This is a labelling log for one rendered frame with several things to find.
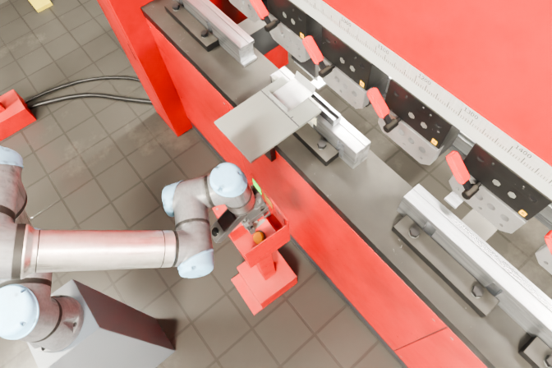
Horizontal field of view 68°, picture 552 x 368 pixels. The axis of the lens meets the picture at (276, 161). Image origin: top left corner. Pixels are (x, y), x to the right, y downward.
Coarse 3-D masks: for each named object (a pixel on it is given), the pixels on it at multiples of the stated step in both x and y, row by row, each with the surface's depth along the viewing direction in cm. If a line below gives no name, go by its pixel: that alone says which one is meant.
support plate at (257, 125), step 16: (256, 96) 123; (240, 112) 121; (256, 112) 120; (272, 112) 120; (288, 112) 119; (304, 112) 119; (320, 112) 119; (224, 128) 118; (240, 128) 118; (256, 128) 117; (272, 128) 117; (288, 128) 117; (240, 144) 115; (256, 144) 115; (272, 144) 114
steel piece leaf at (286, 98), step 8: (296, 80) 125; (280, 88) 124; (288, 88) 124; (296, 88) 123; (304, 88) 123; (272, 96) 121; (280, 96) 122; (288, 96) 122; (296, 96) 122; (304, 96) 122; (280, 104) 120; (288, 104) 121; (296, 104) 120
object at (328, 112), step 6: (312, 96) 123; (318, 96) 122; (318, 102) 122; (324, 102) 120; (324, 108) 120; (330, 108) 119; (324, 114) 119; (330, 114) 118; (336, 114) 118; (330, 120) 119; (336, 120) 118
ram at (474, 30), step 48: (336, 0) 79; (384, 0) 69; (432, 0) 61; (480, 0) 55; (528, 0) 50; (432, 48) 67; (480, 48) 59; (528, 48) 53; (480, 96) 65; (528, 96) 58; (480, 144) 71; (528, 144) 63
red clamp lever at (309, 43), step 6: (306, 36) 91; (306, 42) 90; (312, 42) 91; (306, 48) 91; (312, 48) 91; (318, 48) 91; (312, 54) 91; (318, 54) 91; (318, 60) 91; (324, 66) 92; (330, 66) 93; (324, 72) 92; (330, 72) 93
